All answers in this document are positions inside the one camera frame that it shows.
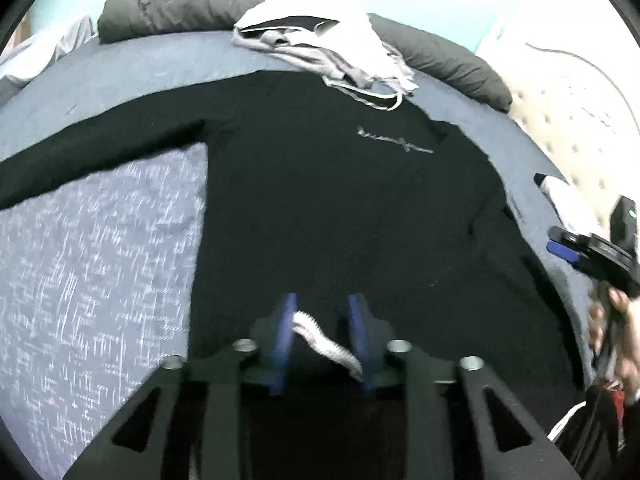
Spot grey sweatshirt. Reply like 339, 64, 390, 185
230, 29, 381, 90

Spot light grey blanket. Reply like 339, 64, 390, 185
0, 15, 96, 105

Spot cream tufted headboard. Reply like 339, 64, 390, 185
477, 28, 639, 209

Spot person's black trousers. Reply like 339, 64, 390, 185
548, 384, 624, 479

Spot blue patterned bed sheet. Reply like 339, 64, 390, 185
1, 32, 585, 479

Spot black sweater white trim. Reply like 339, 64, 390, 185
1, 72, 582, 479

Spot person's right hand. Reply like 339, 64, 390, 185
587, 282, 639, 404

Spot white garment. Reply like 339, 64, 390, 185
233, 0, 418, 96

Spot folded lilac garment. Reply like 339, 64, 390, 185
534, 174, 614, 240

